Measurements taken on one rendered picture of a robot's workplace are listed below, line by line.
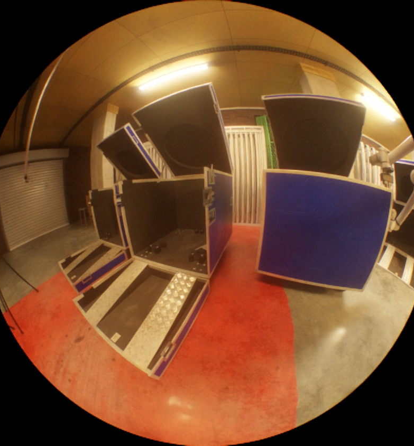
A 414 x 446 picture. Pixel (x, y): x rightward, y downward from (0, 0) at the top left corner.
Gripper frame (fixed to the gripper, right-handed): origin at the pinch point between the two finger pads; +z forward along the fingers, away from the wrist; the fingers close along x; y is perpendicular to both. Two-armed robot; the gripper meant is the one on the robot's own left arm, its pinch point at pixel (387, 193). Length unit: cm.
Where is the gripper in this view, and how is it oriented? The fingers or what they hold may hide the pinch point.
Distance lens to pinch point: 129.7
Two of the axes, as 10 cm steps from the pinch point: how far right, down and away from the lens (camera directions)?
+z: -0.7, 9.9, 1.5
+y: 5.8, -0.8, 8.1
